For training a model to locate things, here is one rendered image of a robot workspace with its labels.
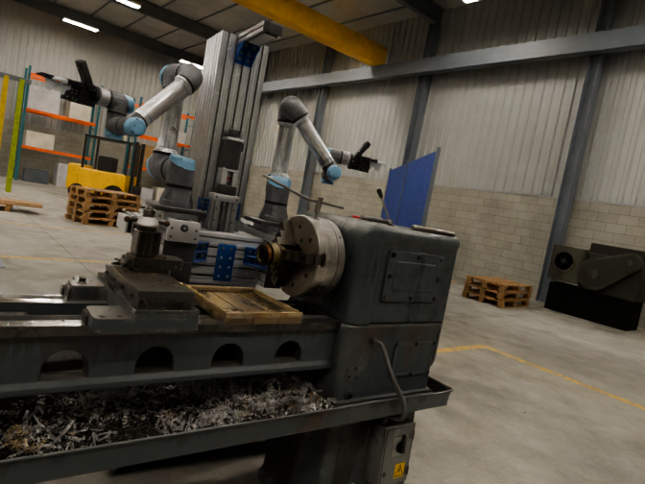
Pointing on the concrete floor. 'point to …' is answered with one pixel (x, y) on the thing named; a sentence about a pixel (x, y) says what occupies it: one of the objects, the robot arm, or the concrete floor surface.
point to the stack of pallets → (99, 205)
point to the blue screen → (411, 190)
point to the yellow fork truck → (76, 173)
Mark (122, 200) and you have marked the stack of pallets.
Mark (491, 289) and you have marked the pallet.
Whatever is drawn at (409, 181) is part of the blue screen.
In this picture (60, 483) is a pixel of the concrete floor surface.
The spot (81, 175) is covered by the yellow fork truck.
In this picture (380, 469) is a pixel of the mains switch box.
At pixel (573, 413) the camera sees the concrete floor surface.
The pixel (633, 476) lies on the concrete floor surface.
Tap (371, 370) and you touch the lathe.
